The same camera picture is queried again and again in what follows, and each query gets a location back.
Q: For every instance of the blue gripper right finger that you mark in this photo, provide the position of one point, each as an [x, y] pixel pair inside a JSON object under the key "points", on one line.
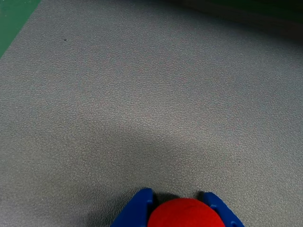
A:
{"points": [[225, 212]]}

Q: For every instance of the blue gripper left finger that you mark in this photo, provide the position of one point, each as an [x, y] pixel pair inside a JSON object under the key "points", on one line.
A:
{"points": [[137, 210]]}

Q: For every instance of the red foam ball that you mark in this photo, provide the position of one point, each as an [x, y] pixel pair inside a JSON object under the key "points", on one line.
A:
{"points": [[187, 212]]}

